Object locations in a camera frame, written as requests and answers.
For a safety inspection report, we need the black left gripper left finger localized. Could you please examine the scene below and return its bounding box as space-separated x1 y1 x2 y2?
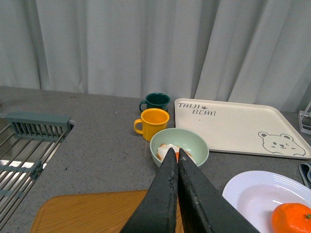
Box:
121 148 178 233

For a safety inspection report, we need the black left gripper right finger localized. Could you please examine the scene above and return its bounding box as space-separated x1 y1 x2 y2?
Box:
178 149 258 233

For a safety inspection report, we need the white ridged plate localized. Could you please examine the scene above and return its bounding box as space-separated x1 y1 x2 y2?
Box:
223 170 311 233

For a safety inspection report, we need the orange mandarin fruit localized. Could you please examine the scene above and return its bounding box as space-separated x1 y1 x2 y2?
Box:
271 203 311 233

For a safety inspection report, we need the wooden cutting board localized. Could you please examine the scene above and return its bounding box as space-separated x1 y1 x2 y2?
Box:
30 189 185 233

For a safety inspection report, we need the fake fried egg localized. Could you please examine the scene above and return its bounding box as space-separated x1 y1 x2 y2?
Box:
156 143 196 164

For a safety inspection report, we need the light green bowl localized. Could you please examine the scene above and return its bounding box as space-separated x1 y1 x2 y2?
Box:
150 128 209 167

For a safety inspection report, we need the beige bear serving tray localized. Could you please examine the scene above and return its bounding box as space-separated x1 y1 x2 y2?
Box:
174 98 311 160

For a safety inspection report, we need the yellow enamel mug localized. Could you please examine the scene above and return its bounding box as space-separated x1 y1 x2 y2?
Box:
134 108 170 141

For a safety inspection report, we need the grey blue folded cloth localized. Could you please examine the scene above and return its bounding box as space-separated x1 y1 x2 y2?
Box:
298 163 311 189

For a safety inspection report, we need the dark green enamel mug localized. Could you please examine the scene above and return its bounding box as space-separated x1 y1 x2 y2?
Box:
139 93 171 112

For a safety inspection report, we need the metal sink drying rack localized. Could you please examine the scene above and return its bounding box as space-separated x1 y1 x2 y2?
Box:
0 112 73 228

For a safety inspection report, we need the white curtain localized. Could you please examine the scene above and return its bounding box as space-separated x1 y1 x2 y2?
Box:
0 0 311 112

